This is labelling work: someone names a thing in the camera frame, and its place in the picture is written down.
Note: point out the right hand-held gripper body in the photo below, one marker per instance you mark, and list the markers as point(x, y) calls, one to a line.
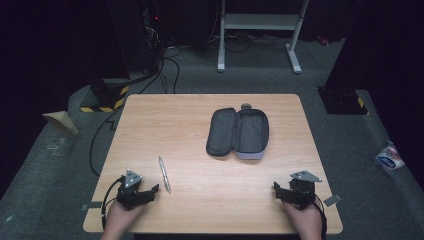
point(302, 193)

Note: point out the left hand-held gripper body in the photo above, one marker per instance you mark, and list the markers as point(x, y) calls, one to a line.
point(130, 195)

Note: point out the silver pen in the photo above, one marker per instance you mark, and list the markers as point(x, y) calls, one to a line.
point(164, 175)

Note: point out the grey pencil case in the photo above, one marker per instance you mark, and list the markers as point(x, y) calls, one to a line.
point(245, 133)

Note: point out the person's left hand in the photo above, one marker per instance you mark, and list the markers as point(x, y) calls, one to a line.
point(120, 218)

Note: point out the person's right hand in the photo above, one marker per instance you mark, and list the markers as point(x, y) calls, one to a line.
point(308, 220)

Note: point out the grey tape piece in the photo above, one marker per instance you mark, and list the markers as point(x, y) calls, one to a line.
point(91, 206)
point(332, 200)

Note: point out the white blue packet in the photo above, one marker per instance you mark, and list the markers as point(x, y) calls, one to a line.
point(389, 157)

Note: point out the yellow black striped block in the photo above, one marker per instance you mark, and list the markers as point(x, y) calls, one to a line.
point(106, 100)

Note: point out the black box with striped edge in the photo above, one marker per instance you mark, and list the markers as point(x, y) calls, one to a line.
point(343, 101)

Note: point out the beige cardboard piece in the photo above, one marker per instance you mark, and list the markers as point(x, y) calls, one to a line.
point(61, 120)

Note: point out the small red object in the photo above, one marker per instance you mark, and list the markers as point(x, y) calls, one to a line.
point(322, 40)

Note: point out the black computer tower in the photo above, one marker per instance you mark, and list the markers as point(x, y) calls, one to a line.
point(135, 33)

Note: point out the white metal stand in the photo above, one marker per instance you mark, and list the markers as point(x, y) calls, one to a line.
point(260, 21)

